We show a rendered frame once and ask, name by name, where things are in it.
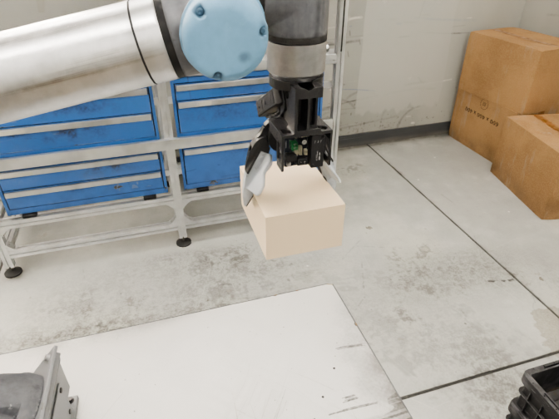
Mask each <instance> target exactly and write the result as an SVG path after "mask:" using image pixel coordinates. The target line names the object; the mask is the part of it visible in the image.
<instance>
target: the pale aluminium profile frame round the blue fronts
mask: <svg viewBox="0 0 559 419"><path fill-rule="evenodd" d="M348 11H349V0H337V12H336V26H335V39H334V52H336V53H337V63H335V64H333V77H332V81H324V88H330V87H332V90H331V103H330V116H329V119H327V120H323V121H324V122H325V123H326V124H327V125H328V126H329V127H330V128H331V129H332V130H333V139H332V150H331V157H332V159H333V160H334V166H335V172H336V162H337V151H338V140H339V119H340V108H341V97H342V86H343V75H344V54H345V44H346V33H347V22H348ZM340 53H342V58H341V63H339V61H340ZM153 89H154V95H155V98H153V99H154V104H155V106H156V110H157V115H158V121H159V127H160V132H161V139H160V140H147V141H139V142H132V143H125V144H118V145H104V146H97V147H89V148H82V149H75V150H62V151H55V152H47V153H41V154H34V155H21V156H14V157H7V158H0V171H5V170H18V169H25V168H32V167H38V166H44V165H56V164H63V163H70V162H77V161H84V160H96V159H103V158H110V157H117V156H124V155H137V154H144V153H151V152H157V151H162V154H163V155H164V159H163V162H164V167H165V173H166V176H167V179H168V181H167V182H166V183H167V187H170V190H171V193H170V194H164V195H144V196H143V197H142V198H136V199H131V200H120V201H115V202H109V203H103V204H97V205H87V206H81V207H76V208H70V209H60V210H53V211H48V212H42V213H38V212H32V213H26V214H16V215H12V217H8V218H3V217H4V215H5V213H6V210H5V208H4V205H3V203H2V199H1V197H0V258H1V260H2V263H3V265H4V267H5V269H7V270H6V271H5V273H4V276H5V277H6V278H8V279H12V278H16V277H17V276H19V275H20V274H21V273H22V268H21V267H18V266H16V267H15V264H16V262H15V259H14V258H18V257H23V256H28V255H34V254H43V253H48V252H53V251H58V250H63V249H72V248H77V247H82V246H88V245H93V244H101V243H106V242H111V241H117V240H122V239H131V238H136V237H141V236H146V235H151V234H160V233H165V232H171V231H176V230H178V232H179V237H180V238H179V239H178V240H177V241H176V245H177V246H179V247H187V246H189V245H190V244H191V239H190V238H187V233H186V229H189V228H195V227H200V226H205V225H210V224H219V223H224V222H229V221H234V220H239V219H248V217H247V215H246V213H245V210H244V209H238V210H233V211H228V212H223V213H218V214H208V215H203V216H198V217H192V218H191V217H190V216H188V215H187V214H185V213H184V210H183V209H184V208H185V206H186V205H187V204H188V203H189V202H190V201H192V200H202V199H207V198H213V197H218V196H223V195H233V194H239V193H241V188H240V183H237V184H231V185H221V186H215V187H209V186H206V187H200V188H196V190H187V191H181V187H180V181H179V175H180V174H182V170H181V163H180V162H177V161H176V151H175V150H177V149H184V148H191V147H197V146H203V145H216V144H223V143H230V142H236V141H243V140H253V138H254V137H255V136H256V135H257V134H258V133H259V131H260V129H261V127H258V128H250V129H244V130H237V131H223V132H216V133H209V134H202V135H194V136H182V137H174V138H173V133H172V126H171V115H170V109H169V104H173V102H172V96H167V91H166V83H165V82H163V83H160V84H157V85H154V86H153ZM159 205H169V206H170V207H171V208H173V209H174V211H175V215H174V217H173V218H172V219H171V220H169V221H167V222H162V223H157V224H148V225H142V226H137V227H131V228H126V229H117V230H112V231H107V232H101V233H96V234H87V235H82V236H76V237H71V238H65V239H56V240H51V241H46V242H41V243H35V244H26V245H21V246H18V245H15V243H16V240H17V235H18V232H19V230H20V227H25V226H30V225H36V224H46V223H51V222H57V221H63V220H69V219H78V218H84V217H89V216H95V215H100V214H110V213H116V212H122V211H127V210H137V209H143V208H148V207H154V206H159ZM6 231H7V232H6ZM5 233H6V234H5Z"/></svg>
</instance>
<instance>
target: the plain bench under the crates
mask: <svg viewBox="0 0 559 419"><path fill-rule="evenodd" d="M54 345H56V346H57V352H59V353H60V354H61V355H60V358H61V365H62V369H63V371H64V373H65V376H66V378H67V381H68V383H69V386H70V389H69V395H68V396H69V397H72V396H76V395H78V397H79V400H78V407H77V418H76V419H413V418H412V416H411V414H410V413H409V411H408V409H407V408H406V406H405V405H404V403H403V400H402V399H401V397H400V396H399V394H398V392H397V391H396V389H395V387H394V386H393V384H392V383H391V381H390V379H389V378H388V375H387V373H386V372H385V371H384V369H383V367H382V365H381V364H380V362H379V360H378V359H377V357H376V356H375V354H374V352H373V350H372V348H371V347H370V346H369V343H368V342H367V340H366V338H365V337H364V335H363V334H362V332H361V330H360V329H359V326H358V325H357V323H356V322H355V320H354V318H353V316H352V315H351V313H350V311H349V310H348V308H347V307H346V305H345V303H344V301H343V299H342V298H341V297H340V295H339V293H338V291H337V289H336V288H335V286H334V285H333V284H328V283H326V284H321V285H318V286H313V287H309V288H302V289H298V290H295V291H290V292H287V293H279V294H276V295H271V296H267V297H263V298H257V299H252V300H248V301H244V302H240V303H233V304H229V305H225V306H221V307H217V308H210V309H206V310H202V311H198V312H194V313H187V314H183V315H179V316H175V317H171V318H164V319H160V320H156V321H152V322H148V323H141V324H137V325H133V326H129V327H124V328H118V329H114V330H110V331H105V332H102V333H94V334H91V335H86V336H83V337H79V338H72V339H67V340H63V341H60V342H55V343H49V344H44V345H41V346H36V347H32V348H25V349H22V350H17V351H13V352H6V353H2V354H0V374H1V373H23V372H31V373H34V371H35V370H36V369H37V367H38V366H39V365H40V363H41V362H42V360H43V359H44V357H45V355H46V354H48V353H49V352H50V351H51V349H52V348H53V347H54Z"/></svg>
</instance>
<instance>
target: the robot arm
mask: <svg viewBox="0 0 559 419"><path fill-rule="evenodd" d="M328 21H329V0H126V1H122V2H116V3H113V4H109V5H106V6H102V7H96V8H93V9H89V10H86V11H82V12H76V13H73V14H69V15H66V16H62V17H55V18H52V19H48V20H45V21H41V22H35V23H32V24H28V25H25V26H21V27H15V28H12V29H8V30H5V31H1V32H0V125H1V124H4V123H8V122H11V121H16V120H20V119H23V118H27V117H30V116H36V115H40V114H43V113H47V112H50V111H55V110H59V109H62V108H66V107H69V106H75V105H79V104H82V103H86V102H89V101H94V100H98V99H102V98H105V97H109V96H114V95H118V94H121V93H124V92H128V91H134V90H137V89H141V88H144V87H148V86H154V85H157V84H160V83H163V82H167V81H173V80H176V79H180V78H182V77H185V76H192V75H195V74H199V73H201V74H202V75H204V76H207V77H209V78H212V79H215V80H218V81H234V80H238V79H240V78H242V77H244V76H247V75H249V74H250V73H251V72H252V71H253V70H254V69H255V68H256V67H257V66H258V65H259V64H260V63H261V61H262V59H263V57H264V55H265V52H266V49H267V70H268V72H269V84H270V86H271V87H273V88H272V89H271V90H269V91H268V92H267V93H266V94H264V95H263V96H262V97H261V98H260V99H259V100H258V101H257V102H256V106H257V111H258V117H266V118H269V119H267V120H266V121H265V122H264V125H263V126H261V129H260V131H259V133H258V134H257V135H256V136H255V137H254V138H253V140H252V141H251V142H250V145H249V148H248V151H247V156H246V161H245V173H244V179H243V186H242V197H243V203H244V206H246V207H247V205H248V204H249V202H250V201H251V199H252V198H253V194H254V195H256V196H259V195H260V194H261V193H262V191H263V189H264V187H265V174H266V172H267V171H268V170H269V169H270V167H271V166H272V164H273V162H272V155H271V154H269V152H270V147H271V148H272V149H273V150H275V151H277V166H278V167H279V169H280V170H281V172H284V167H288V166H292V165H309V166H310V168H314V167H318V171H319V172H320V174H321V175H322V176H323V177H324V179H325V180H326V181H328V183H329V184H330V185H331V187H332V188H333V189H334V191H335V187H336V181H337V182H339V183H341V180H340V178H339V177H338V175H337V174H336V172H335V166H334V160H333V159H332V157H331V150H332V139H333V130H332V129H331V128H330V127H329V126H328V125H327V124H326V123H325V122H324V121H323V120H322V119H321V118H320V117H319V116H318V101H319V98H320V97H323V92H324V87H323V82H324V74H323V72H324V71H325V60H326V52H328V51H329V45H327V34H328ZM43 387H44V380H43V376H42V375H38V374H35V373H31V372H23V373H1V374H0V419H36V416H37V412H38V409H39V406H40V403H41V400H42V393H43Z"/></svg>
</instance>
